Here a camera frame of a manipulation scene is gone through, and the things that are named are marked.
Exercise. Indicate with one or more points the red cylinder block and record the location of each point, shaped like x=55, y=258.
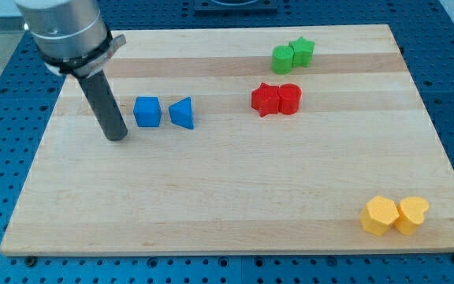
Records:
x=289, y=98

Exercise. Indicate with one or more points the green cylinder block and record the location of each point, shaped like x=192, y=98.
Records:
x=282, y=59

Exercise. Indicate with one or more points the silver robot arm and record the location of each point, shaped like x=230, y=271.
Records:
x=71, y=35

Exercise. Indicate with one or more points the yellow heart block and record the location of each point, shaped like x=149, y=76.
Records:
x=412, y=212

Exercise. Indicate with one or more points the wooden board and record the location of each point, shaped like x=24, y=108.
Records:
x=238, y=183

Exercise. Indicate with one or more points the green star block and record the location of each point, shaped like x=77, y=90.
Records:
x=303, y=51

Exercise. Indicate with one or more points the blue cube block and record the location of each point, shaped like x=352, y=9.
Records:
x=147, y=111

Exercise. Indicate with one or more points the red star block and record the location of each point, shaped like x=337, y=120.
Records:
x=265, y=99

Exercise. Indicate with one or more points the blue triangle block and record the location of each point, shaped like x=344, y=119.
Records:
x=181, y=113

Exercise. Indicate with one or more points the yellow hexagon block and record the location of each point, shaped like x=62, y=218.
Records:
x=378, y=215

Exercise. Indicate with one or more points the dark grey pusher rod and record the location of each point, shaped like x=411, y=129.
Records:
x=98, y=93

